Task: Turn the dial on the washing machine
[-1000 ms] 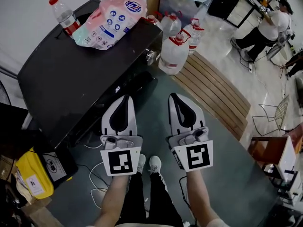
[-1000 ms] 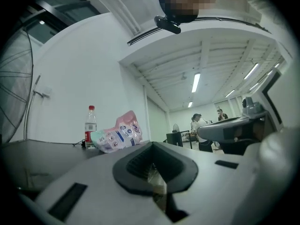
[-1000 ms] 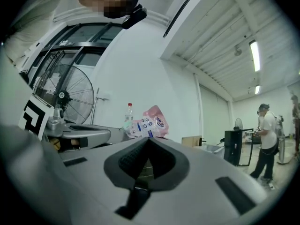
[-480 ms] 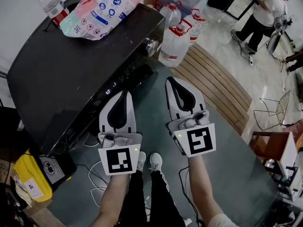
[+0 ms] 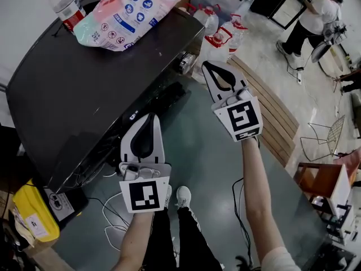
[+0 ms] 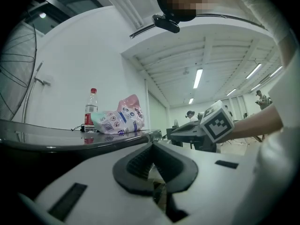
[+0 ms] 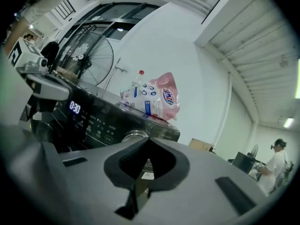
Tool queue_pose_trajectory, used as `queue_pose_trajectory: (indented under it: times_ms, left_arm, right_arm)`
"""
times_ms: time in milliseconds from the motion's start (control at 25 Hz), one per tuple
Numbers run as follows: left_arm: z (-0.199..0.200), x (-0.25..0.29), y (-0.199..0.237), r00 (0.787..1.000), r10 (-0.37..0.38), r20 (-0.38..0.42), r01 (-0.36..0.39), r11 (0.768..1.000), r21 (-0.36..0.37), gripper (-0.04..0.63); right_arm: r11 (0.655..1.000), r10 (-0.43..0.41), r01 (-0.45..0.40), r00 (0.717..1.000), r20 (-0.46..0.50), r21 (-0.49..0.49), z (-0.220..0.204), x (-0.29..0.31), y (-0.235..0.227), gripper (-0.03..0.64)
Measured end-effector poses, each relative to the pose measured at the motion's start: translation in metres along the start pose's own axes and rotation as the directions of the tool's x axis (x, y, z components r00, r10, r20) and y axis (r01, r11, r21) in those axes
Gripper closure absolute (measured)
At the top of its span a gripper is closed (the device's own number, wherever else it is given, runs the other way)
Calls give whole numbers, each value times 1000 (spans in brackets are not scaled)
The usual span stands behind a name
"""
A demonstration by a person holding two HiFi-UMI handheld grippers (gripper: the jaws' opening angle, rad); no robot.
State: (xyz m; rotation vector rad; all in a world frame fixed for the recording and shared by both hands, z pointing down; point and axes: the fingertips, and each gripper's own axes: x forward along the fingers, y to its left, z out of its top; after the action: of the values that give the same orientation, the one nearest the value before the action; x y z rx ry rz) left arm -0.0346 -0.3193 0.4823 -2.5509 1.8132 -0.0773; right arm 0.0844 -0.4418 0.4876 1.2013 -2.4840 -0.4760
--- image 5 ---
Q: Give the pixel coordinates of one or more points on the white board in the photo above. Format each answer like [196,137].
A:
[342,190]

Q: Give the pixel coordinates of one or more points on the person's white flower print shirt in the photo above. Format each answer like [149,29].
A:
[279,261]

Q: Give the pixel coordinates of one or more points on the cardboard box with yellow sticker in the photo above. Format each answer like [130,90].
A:
[45,255]

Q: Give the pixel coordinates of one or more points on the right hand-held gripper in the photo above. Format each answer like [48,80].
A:
[242,117]

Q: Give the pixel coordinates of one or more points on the pink detergent pouch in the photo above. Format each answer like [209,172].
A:
[132,15]

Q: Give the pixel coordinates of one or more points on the person's right white shoe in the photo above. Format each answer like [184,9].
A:
[183,196]

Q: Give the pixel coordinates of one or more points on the black metal frame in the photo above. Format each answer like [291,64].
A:
[342,216]

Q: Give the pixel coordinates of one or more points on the person's right forearm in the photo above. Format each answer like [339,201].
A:
[259,202]

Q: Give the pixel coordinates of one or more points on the person's black trousers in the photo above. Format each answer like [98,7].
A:
[191,241]

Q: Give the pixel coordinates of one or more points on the round white basin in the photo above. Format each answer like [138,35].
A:
[337,61]

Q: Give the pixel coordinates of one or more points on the black bin with yellow lid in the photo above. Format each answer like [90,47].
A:
[34,207]

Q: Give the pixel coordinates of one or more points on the crumpled beige cloth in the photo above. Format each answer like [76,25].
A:
[24,230]

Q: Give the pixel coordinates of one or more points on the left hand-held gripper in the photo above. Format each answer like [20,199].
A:
[144,193]

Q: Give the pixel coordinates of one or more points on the person's left white shoe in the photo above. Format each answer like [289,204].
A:
[168,195]

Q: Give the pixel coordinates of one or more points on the pink cloth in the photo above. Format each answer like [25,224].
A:
[351,162]

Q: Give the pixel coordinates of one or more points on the grey metal stand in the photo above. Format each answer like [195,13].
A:
[2,87]

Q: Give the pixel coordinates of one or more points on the person's white shoe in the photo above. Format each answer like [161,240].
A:
[183,196]
[168,195]

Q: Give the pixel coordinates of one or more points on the brown wooden chair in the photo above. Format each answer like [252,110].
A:
[321,179]

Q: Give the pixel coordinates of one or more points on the white power strip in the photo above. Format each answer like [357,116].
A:
[299,73]

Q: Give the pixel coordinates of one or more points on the wooden slat platform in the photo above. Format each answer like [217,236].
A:
[270,117]

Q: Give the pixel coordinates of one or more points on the clear water bottle red cap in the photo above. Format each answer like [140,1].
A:
[66,7]

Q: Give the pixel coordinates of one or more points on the black washing machine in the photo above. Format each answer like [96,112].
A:
[84,95]

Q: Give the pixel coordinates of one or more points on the person's left forearm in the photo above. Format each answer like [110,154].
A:
[135,241]

